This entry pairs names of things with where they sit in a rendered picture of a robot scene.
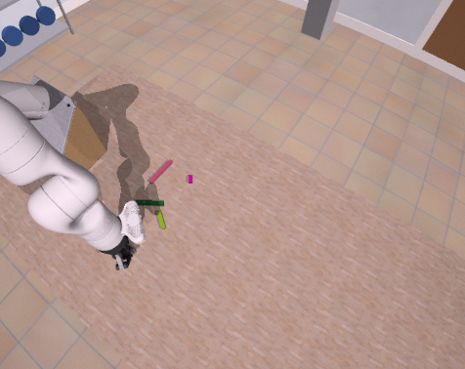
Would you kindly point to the pink rod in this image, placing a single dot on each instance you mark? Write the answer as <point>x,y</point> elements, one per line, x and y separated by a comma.
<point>160,172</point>

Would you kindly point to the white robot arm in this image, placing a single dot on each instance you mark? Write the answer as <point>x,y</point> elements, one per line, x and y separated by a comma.
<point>26,157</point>

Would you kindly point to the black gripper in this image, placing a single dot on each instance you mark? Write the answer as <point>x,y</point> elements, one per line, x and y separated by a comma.
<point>122,250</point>

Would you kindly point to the lime green rod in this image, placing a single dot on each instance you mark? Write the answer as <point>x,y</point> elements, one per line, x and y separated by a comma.
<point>161,220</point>

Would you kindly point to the dark green rod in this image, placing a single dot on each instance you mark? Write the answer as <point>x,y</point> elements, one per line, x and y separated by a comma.
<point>150,203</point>

